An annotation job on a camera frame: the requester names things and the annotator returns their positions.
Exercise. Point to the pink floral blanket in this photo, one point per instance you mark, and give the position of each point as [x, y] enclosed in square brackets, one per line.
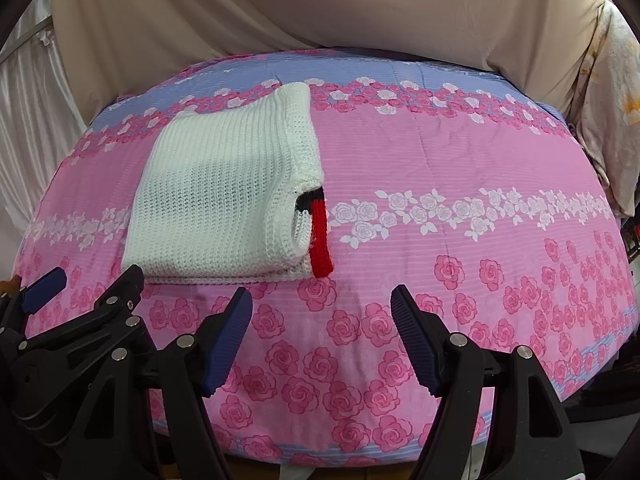
[400, 170]

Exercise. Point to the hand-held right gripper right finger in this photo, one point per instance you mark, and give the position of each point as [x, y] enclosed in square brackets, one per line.
[416, 345]

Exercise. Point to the white curtain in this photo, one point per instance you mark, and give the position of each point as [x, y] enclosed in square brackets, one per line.
[35, 110]

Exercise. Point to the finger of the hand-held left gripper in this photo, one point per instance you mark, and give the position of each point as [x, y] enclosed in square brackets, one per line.
[117, 300]
[45, 287]

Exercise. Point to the white knit sweater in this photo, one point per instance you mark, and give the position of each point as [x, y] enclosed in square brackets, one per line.
[215, 195]

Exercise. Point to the beige sheet backdrop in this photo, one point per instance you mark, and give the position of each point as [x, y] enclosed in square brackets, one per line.
[300, 5]

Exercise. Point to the cream floral cloth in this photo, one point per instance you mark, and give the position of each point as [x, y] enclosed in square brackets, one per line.
[610, 100]

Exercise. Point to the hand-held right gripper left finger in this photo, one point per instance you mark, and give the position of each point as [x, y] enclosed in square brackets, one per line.
[225, 342]

